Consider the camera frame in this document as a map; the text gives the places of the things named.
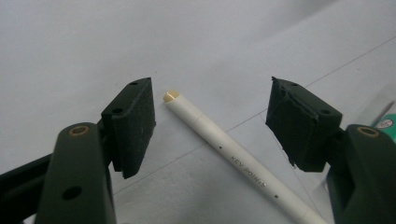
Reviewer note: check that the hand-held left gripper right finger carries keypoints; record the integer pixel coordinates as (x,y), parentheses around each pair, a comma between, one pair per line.
(342,149)

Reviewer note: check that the green and white glue stick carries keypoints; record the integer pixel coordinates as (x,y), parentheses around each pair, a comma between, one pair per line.
(386,123)

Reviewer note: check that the white pen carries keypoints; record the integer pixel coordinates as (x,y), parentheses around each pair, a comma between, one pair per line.
(236,155)

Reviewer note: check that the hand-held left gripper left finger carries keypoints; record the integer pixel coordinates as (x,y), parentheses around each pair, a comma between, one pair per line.
(93,161)

